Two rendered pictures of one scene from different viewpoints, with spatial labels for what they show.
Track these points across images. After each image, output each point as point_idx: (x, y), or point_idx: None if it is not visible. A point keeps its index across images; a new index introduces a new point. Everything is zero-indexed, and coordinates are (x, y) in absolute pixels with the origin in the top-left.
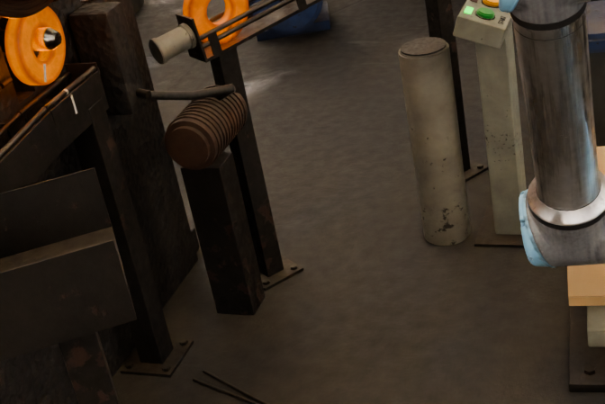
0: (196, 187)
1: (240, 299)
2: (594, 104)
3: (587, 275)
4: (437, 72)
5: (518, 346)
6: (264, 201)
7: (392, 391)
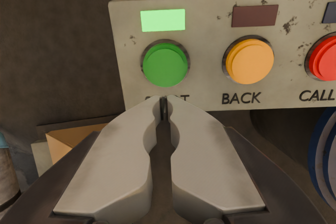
0: None
1: None
2: (280, 130)
3: (51, 146)
4: None
5: (67, 94)
6: None
7: (15, 35)
